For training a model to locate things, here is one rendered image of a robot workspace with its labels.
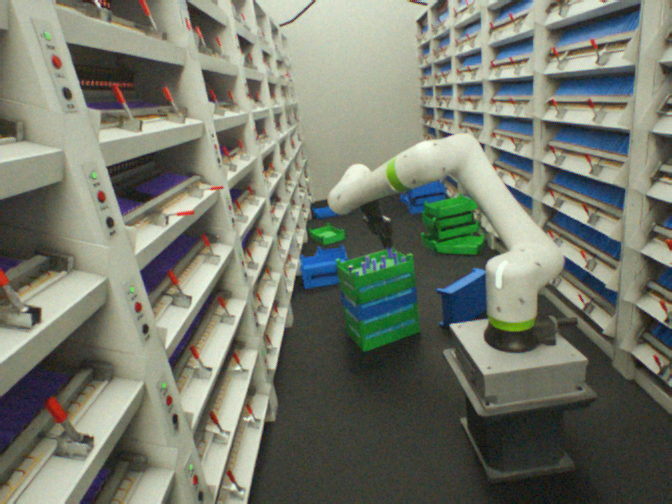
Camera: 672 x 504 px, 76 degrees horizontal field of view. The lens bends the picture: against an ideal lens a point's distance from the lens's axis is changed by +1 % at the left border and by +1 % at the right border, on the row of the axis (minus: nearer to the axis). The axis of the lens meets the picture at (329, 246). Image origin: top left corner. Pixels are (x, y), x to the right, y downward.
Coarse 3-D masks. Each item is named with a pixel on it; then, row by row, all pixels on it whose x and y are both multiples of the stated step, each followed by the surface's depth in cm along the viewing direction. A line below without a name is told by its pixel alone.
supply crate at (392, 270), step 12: (384, 252) 211; (336, 264) 202; (348, 264) 205; (360, 264) 207; (396, 264) 192; (408, 264) 194; (348, 276) 190; (360, 276) 186; (372, 276) 188; (384, 276) 191
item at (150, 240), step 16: (160, 160) 131; (112, 176) 104; (128, 176) 112; (208, 176) 132; (208, 192) 125; (176, 208) 105; (192, 208) 108; (208, 208) 125; (176, 224) 97; (144, 240) 83; (160, 240) 89; (144, 256) 81
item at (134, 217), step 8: (192, 176) 128; (200, 176) 130; (184, 184) 118; (192, 184) 123; (168, 192) 108; (176, 192) 110; (184, 192) 115; (152, 200) 99; (160, 200) 100; (168, 200) 106; (144, 208) 93; (152, 208) 96; (160, 208) 99; (168, 208) 101; (128, 216) 86; (136, 216) 88; (144, 216) 92; (128, 224) 85; (144, 224) 89
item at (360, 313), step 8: (344, 296) 207; (400, 296) 197; (408, 296) 198; (344, 304) 206; (360, 304) 190; (376, 304) 193; (384, 304) 194; (392, 304) 196; (400, 304) 198; (408, 304) 199; (352, 312) 198; (360, 312) 191; (368, 312) 192; (376, 312) 194; (384, 312) 196; (360, 320) 192
